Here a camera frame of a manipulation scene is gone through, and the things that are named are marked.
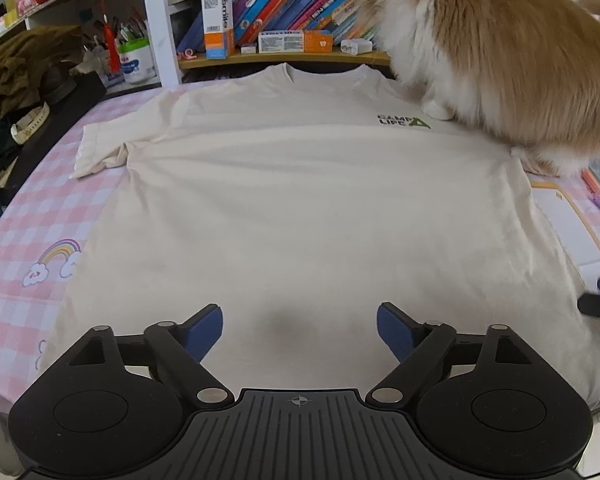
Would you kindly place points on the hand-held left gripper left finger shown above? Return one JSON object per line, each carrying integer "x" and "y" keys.
{"x": 205, "y": 332}

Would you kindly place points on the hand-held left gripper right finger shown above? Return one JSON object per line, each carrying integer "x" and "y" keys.
{"x": 395, "y": 332}

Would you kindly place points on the cream printed t-shirt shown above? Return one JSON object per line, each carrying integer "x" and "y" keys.
{"x": 305, "y": 200}

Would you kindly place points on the pink checked desk mat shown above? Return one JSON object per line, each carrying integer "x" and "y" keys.
{"x": 35, "y": 220}

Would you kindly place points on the orange white cat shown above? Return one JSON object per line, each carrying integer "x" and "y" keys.
{"x": 505, "y": 50}

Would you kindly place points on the white jar green lid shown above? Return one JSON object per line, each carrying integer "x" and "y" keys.
{"x": 137, "y": 62}

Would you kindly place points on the wooden bookshelf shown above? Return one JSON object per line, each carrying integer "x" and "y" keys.
{"x": 280, "y": 59}

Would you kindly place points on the small white box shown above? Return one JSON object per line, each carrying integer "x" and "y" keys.
{"x": 248, "y": 50}

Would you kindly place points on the small white case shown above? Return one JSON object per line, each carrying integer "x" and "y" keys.
{"x": 356, "y": 46}

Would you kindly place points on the red tassel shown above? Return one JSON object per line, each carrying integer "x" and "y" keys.
{"x": 112, "y": 45}

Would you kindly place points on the wide white orange box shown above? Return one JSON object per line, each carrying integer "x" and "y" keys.
{"x": 290, "y": 42}

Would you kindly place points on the tall white orange box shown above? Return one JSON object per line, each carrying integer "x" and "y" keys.
{"x": 217, "y": 25}

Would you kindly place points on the pen holder with pens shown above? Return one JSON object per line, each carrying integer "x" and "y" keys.
{"x": 125, "y": 32}

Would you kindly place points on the olive cloth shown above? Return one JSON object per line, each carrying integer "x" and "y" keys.
{"x": 25, "y": 65}

